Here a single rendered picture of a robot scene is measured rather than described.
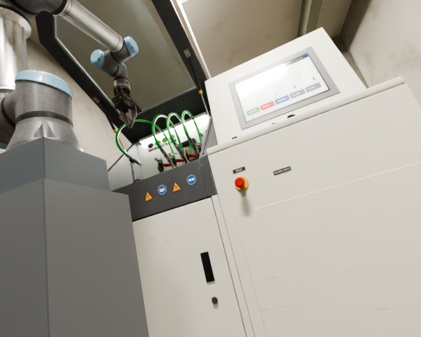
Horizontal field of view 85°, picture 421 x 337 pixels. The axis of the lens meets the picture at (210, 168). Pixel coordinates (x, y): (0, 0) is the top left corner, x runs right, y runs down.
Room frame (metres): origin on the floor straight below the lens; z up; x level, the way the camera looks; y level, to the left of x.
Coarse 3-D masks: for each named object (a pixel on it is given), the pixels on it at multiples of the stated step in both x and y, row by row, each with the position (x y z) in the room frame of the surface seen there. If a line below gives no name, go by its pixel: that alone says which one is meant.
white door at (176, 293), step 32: (160, 224) 0.93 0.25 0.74; (192, 224) 0.89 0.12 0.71; (160, 256) 0.94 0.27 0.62; (192, 256) 0.90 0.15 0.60; (224, 256) 0.87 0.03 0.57; (160, 288) 0.94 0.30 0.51; (192, 288) 0.91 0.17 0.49; (224, 288) 0.88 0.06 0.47; (160, 320) 0.95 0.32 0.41; (192, 320) 0.91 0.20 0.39; (224, 320) 0.88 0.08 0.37
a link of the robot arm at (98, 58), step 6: (96, 54) 0.82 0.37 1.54; (102, 54) 0.82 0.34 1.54; (108, 54) 0.82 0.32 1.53; (90, 60) 0.84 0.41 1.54; (96, 60) 0.82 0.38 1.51; (102, 60) 0.83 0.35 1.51; (108, 60) 0.84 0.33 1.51; (114, 60) 0.84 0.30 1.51; (96, 66) 0.85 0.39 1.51; (102, 66) 0.86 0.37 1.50; (108, 66) 0.87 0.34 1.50; (114, 66) 0.88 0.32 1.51; (108, 72) 0.90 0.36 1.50; (114, 72) 0.91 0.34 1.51
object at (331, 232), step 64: (256, 64) 1.10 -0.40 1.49; (256, 128) 1.04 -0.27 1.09; (320, 128) 0.75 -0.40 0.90; (384, 128) 0.70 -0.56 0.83; (256, 192) 0.82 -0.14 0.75; (320, 192) 0.76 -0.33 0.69; (384, 192) 0.72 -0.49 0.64; (256, 256) 0.84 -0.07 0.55; (320, 256) 0.78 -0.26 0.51; (384, 256) 0.74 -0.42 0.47; (256, 320) 0.85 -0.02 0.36; (320, 320) 0.80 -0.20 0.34; (384, 320) 0.75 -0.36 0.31
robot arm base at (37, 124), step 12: (24, 120) 0.43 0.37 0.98; (36, 120) 0.43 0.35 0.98; (48, 120) 0.44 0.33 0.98; (60, 120) 0.46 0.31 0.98; (24, 132) 0.42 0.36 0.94; (36, 132) 0.42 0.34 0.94; (48, 132) 0.44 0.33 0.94; (60, 132) 0.45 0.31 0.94; (72, 132) 0.49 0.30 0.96; (12, 144) 0.41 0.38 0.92; (72, 144) 0.47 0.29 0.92
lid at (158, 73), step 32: (96, 0) 0.82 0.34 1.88; (128, 0) 0.84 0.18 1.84; (160, 0) 0.84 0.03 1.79; (64, 32) 0.92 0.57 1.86; (128, 32) 0.96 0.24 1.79; (160, 32) 0.98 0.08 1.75; (64, 64) 1.05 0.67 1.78; (128, 64) 1.10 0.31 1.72; (160, 64) 1.12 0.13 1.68; (96, 96) 1.23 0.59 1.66; (160, 96) 1.30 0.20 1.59; (192, 96) 1.31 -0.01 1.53; (128, 128) 1.47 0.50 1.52
